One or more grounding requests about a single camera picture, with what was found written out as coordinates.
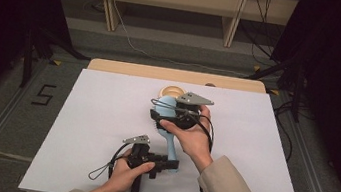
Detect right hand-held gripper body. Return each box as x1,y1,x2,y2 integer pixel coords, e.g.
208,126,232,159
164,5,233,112
171,90,216,135

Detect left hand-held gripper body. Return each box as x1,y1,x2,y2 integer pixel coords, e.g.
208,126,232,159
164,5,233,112
115,131,154,192

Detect cream ribbed cup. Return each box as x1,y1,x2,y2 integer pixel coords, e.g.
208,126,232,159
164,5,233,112
158,84,188,102

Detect light blue hairbrush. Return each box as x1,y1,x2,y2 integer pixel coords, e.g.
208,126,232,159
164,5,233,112
144,93,190,175

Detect person's right hand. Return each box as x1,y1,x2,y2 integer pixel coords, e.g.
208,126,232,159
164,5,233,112
152,98,222,176

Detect person's left hand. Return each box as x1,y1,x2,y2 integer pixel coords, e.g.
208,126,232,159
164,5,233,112
107,146,158,192

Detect wooden table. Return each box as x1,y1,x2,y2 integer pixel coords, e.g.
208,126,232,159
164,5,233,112
86,56,268,95

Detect white board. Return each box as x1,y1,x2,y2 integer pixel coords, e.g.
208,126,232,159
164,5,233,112
17,61,322,192

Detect black metal stand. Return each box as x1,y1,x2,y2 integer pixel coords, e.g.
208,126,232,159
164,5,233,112
240,50,310,124
17,24,95,98

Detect left hand-held gripper black cable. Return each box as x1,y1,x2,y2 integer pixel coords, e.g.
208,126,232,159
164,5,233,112
87,137,133,186

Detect white floor cable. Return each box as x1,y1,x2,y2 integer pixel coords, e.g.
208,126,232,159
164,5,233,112
105,0,258,79

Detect black floor cables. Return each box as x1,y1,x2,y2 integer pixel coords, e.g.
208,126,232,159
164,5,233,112
265,96,302,165

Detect black hanging cables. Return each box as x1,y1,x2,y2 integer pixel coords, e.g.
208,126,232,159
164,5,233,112
233,0,289,69

